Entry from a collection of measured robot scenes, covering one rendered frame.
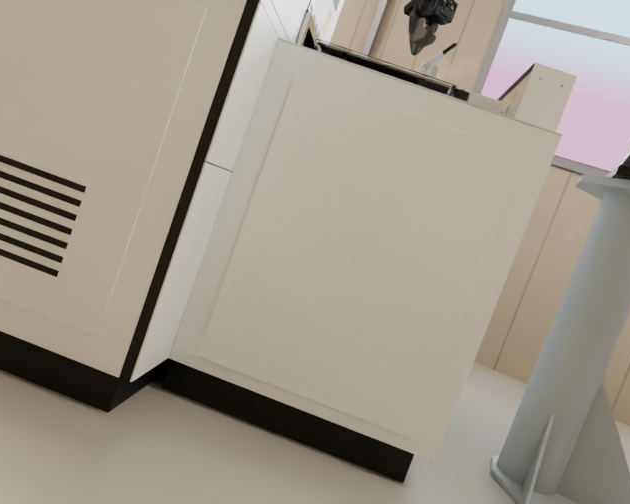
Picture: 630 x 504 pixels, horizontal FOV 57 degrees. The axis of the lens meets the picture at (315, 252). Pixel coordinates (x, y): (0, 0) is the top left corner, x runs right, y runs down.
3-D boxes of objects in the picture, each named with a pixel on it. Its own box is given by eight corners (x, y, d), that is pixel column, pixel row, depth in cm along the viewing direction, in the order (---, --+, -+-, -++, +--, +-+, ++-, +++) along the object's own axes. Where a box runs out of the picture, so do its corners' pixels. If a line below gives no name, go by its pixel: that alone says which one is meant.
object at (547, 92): (511, 124, 124) (535, 61, 123) (468, 154, 179) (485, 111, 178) (553, 138, 124) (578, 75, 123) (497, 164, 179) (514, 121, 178)
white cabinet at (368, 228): (156, 392, 129) (277, 39, 122) (247, 320, 225) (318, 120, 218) (428, 500, 124) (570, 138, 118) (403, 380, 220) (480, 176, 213)
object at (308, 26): (291, 48, 139) (305, 10, 138) (310, 90, 183) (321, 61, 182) (298, 50, 139) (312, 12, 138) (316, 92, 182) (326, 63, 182)
